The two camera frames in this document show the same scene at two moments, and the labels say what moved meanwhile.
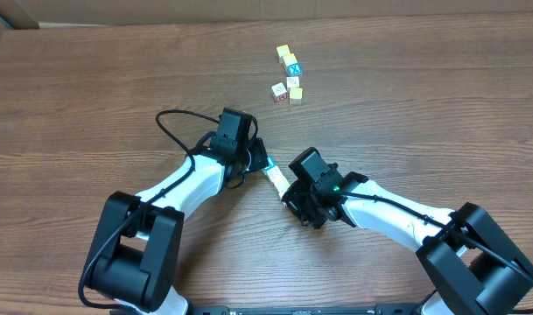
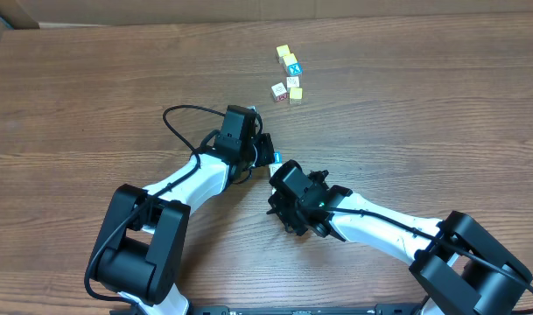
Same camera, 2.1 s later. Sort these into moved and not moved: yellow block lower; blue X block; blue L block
Moved: blue L block
Not moved: blue X block; yellow block lower
